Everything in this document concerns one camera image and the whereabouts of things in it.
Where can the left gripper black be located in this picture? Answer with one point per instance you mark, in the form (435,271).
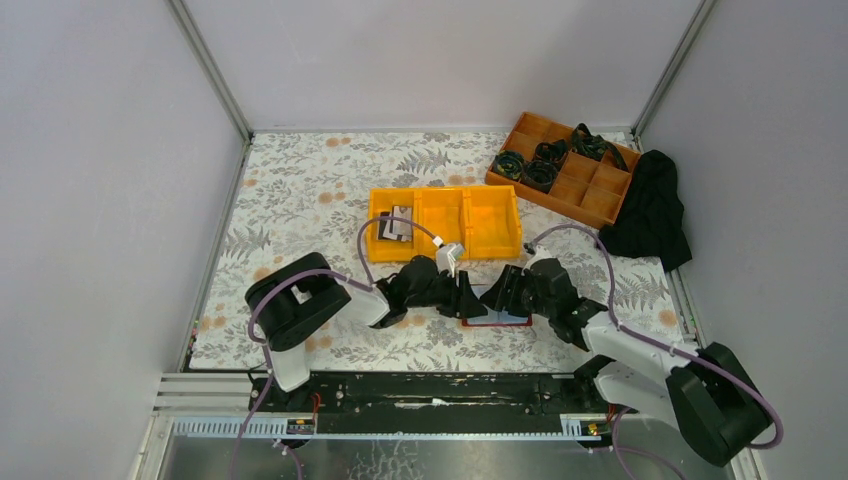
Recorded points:
(460,299)

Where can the left aluminium corner post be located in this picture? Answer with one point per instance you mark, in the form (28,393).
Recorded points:
(196,43)

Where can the yellow three-compartment bin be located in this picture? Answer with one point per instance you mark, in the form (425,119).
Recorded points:
(484,219)

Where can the black white striped card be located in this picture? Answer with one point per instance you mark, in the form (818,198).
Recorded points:
(384,227)

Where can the black cloth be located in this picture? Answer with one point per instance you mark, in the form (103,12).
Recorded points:
(650,221)

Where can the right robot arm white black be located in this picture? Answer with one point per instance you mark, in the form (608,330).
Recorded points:
(706,394)

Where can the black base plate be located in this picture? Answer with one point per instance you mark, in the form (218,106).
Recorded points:
(497,395)

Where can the right aluminium corner post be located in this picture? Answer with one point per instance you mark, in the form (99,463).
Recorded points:
(673,67)

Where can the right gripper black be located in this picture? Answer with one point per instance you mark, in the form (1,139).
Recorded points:
(497,296)

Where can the grey credit card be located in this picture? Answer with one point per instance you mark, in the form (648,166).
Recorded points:
(398,228)

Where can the aluminium corner post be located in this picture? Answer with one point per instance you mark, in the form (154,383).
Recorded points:
(673,67)
(196,43)

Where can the aluminium slotted rail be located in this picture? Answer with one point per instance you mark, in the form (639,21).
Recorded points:
(334,427)

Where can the orange wooden divider tray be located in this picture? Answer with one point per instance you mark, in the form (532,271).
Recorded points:
(565,169)

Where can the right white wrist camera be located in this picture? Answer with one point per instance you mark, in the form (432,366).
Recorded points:
(535,253)

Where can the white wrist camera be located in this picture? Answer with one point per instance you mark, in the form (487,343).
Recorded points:
(535,253)
(447,255)

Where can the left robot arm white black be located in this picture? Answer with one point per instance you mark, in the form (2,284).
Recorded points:
(289,306)

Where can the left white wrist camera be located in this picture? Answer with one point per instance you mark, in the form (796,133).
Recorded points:
(447,255)

